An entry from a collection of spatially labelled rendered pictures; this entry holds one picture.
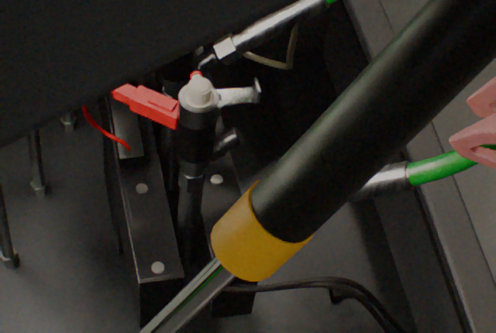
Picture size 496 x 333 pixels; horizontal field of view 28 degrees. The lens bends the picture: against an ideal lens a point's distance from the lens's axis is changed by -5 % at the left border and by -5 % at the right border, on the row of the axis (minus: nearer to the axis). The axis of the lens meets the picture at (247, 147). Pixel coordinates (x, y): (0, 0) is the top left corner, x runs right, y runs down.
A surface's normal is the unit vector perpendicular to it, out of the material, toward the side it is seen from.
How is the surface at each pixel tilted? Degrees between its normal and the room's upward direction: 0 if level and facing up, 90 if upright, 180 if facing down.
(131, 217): 0
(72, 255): 0
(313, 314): 0
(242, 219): 65
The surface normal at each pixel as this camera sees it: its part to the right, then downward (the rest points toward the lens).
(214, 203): 0.09, -0.62
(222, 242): -0.79, -0.03
